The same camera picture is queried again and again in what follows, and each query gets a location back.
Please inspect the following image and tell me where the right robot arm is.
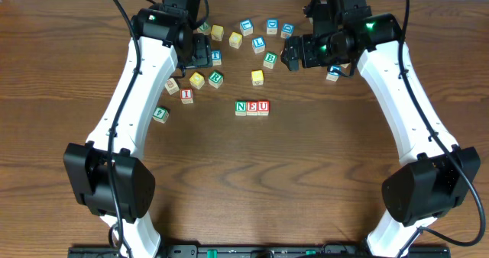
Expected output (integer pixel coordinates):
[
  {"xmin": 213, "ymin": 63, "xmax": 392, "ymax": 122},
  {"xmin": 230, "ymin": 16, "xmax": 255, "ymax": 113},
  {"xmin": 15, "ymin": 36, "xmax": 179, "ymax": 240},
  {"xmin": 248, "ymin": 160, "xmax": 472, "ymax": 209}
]
[{"xmin": 280, "ymin": 0, "xmax": 484, "ymax": 257}]

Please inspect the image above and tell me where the black cable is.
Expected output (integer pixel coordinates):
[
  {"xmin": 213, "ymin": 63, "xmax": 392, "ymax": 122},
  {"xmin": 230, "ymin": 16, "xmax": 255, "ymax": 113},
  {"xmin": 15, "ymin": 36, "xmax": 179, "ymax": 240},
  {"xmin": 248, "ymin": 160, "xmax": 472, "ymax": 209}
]
[
  {"xmin": 99, "ymin": 0, "xmax": 211, "ymax": 258},
  {"xmin": 305, "ymin": 0, "xmax": 487, "ymax": 258}
]

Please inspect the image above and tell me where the yellow S block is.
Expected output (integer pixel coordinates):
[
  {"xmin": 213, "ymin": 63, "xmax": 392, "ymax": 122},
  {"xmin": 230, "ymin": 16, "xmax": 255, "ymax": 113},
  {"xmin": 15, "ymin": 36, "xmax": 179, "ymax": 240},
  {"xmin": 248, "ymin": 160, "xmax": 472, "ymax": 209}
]
[{"xmin": 251, "ymin": 70, "xmax": 264, "ymax": 85}]

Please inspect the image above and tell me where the yellow block centre left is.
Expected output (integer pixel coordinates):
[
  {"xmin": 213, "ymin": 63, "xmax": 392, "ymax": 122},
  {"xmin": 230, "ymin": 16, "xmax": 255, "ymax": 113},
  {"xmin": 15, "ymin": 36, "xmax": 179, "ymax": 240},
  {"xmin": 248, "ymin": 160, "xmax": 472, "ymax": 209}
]
[{"xmin": 189, "ymin": 72, "xmax": 205, "ymax": 89}]

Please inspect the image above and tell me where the red E block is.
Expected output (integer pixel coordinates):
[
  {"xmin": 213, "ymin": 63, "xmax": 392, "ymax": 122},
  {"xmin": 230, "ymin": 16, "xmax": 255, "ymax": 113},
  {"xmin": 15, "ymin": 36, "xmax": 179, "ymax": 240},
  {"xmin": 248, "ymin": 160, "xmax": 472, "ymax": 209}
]
[{"xmin": 246, "ymin": 101, "xmax": 258, "ymax": 116}]

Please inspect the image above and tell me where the blue D block tilted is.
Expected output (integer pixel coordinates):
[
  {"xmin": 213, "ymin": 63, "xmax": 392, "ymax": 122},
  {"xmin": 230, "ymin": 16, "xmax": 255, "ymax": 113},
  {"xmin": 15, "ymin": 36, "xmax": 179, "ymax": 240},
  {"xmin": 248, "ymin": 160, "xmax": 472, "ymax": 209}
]
[{"xmin": 280, "ymin": 23, "xmax": 294, "ymax": 39}]

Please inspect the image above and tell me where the right black cable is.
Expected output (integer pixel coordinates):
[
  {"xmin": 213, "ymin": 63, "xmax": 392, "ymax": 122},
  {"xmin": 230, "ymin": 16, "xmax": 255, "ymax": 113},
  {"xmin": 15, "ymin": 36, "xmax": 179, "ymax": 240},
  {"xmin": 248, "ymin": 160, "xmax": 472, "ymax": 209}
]
[{"xmin": 305, "ymin": 0, "xmax": 487, "ymax": 258}]

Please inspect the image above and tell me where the green N block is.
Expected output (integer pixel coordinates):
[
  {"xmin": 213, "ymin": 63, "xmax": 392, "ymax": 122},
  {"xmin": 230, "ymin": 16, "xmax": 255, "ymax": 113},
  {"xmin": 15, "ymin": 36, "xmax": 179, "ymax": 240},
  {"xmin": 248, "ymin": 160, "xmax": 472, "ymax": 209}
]
[{"xmin": 235, "ymin": 101, "xmax": 247, "ymax": 116}]

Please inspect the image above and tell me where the blue l block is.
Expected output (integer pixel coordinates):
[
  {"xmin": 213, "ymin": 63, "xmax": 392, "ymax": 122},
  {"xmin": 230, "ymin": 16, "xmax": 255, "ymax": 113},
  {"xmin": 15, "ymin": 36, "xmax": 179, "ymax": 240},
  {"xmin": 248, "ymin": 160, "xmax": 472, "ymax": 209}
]
[
  {"xmin": 239, "ymin": 19, "xmax": 254, "ymax": 36},
  {"xmin": 252, "ymin": 37, "xmax": 266, "ymax": 53}
]

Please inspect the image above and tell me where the left black cable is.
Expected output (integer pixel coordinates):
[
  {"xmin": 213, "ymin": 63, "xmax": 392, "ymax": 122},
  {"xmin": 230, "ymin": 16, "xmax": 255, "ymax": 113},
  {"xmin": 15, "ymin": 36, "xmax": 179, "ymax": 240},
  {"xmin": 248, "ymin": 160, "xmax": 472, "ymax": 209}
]
[{"xmin": 99, "ymin": 0, "xmax": 211, "ymax": 258}]

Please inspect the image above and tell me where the red I block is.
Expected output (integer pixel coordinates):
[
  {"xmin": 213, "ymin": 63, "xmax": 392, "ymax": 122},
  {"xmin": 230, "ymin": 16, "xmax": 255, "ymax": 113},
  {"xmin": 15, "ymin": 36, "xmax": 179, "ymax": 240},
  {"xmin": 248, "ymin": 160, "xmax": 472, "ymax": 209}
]
[{"xmin": 180, "ymin": 89, "xmax": 194, "ymax": 104}]

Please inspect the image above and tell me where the red U block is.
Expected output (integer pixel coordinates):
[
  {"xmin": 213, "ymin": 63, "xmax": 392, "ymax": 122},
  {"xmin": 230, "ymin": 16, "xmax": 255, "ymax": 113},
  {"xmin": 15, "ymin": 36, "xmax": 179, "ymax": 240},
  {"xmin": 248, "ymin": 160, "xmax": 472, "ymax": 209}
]
[{"xmin": 257, "ymin": 101, "xmax": 270, "ymax": 116}]

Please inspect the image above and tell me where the green Z block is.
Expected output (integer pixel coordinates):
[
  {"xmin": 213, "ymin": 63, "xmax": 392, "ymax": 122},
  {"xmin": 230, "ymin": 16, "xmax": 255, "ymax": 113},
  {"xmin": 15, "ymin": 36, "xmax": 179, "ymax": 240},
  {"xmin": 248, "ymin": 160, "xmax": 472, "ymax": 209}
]
[{"xmin": 198, "ymin": 21, "xmax": 212, "ymax": 35}]

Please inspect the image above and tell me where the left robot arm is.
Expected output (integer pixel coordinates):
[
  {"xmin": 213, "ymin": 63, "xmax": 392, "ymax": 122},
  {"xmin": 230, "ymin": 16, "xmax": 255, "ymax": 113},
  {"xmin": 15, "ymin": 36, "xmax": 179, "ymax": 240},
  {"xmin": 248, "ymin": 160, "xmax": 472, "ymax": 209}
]
[{"xmin": 63, "ymin": 0, "xmax": 212, "ymax": 257}]

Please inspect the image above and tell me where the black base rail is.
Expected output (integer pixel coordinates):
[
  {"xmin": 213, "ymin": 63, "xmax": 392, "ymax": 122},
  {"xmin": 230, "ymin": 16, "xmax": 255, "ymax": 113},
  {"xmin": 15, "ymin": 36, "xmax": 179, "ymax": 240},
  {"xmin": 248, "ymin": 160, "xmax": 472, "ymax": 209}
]
[{"xmin": 67, "ymin": 244, "xmax": 451, "ymax": 258}]

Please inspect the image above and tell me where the blue P block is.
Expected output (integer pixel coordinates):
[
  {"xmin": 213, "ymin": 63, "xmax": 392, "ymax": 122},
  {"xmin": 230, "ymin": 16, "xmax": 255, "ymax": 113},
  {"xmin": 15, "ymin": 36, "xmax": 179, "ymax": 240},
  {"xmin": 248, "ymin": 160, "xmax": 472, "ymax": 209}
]
[{"xmin": 326, "ymin": 69, "xmax": 342, "ymax": 82}]

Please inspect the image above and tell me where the blue L block top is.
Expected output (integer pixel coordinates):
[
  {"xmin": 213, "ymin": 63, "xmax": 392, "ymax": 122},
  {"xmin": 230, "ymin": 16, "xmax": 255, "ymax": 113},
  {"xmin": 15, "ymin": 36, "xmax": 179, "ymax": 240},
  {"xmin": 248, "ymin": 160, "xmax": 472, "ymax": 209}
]
[{"xmin": 239, "ymin": 19, "xmax": 254, "ymax": 36}]

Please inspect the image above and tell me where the plain picture block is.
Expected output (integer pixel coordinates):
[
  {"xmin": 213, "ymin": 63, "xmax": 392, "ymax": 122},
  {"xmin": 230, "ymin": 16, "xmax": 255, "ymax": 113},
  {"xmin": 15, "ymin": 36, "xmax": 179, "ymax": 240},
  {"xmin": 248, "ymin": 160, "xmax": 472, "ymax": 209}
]
[{"xmin": 165, "ymin": 78, "xmax": 180, "ymax": 95}]

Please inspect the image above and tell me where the green 4 block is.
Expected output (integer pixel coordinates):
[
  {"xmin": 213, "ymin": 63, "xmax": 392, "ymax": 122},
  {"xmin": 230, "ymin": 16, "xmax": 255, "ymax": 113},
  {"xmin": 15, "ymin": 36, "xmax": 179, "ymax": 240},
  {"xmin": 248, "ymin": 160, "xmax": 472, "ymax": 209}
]
[{"xmin": 152, "ymin": 106, "xmax": 170, "ymax": 124}]

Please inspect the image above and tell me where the green R block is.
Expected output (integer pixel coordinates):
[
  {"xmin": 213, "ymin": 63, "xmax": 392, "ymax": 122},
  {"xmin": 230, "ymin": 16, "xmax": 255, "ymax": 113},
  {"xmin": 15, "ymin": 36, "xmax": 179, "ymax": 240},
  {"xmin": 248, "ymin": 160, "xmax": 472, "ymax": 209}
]
[{"xmin": 209, "ymin": 71, "xmax": 224, "ymax": 89}]

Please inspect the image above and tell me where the blue T block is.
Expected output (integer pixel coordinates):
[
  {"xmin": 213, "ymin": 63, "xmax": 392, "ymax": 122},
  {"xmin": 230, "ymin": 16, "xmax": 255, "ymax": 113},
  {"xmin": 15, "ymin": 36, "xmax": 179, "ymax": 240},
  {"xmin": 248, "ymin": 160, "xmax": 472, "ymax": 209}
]
[{"xmin": 211, "ymin": 50, "xmax": 222, "ymax": 66}]

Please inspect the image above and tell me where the yellow block top row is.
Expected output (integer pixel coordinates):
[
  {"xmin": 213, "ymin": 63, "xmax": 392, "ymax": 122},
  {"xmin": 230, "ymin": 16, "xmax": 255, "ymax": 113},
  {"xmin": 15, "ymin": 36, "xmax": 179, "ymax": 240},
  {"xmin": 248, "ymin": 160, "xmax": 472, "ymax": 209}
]
[{"xmin": 211, "ymin": 25, "xmax": 224, "ymax": 41}]

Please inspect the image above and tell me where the green B block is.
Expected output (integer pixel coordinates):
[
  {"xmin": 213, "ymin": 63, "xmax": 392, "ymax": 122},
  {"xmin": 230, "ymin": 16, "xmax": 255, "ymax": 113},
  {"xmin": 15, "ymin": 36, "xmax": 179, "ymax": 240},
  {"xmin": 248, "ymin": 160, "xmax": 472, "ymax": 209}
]
[{"xmin": 263, "ymin": 52, "xmax": 277, "ymax": 69}]

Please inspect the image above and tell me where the yellow Q block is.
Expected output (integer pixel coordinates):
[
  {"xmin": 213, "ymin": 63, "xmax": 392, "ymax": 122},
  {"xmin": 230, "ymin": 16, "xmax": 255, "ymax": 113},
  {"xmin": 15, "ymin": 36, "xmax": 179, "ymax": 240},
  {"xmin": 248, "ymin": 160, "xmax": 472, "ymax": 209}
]
[{"xmin": 228, "ymin": 32, "xmax": 243, "ymax": 49}]

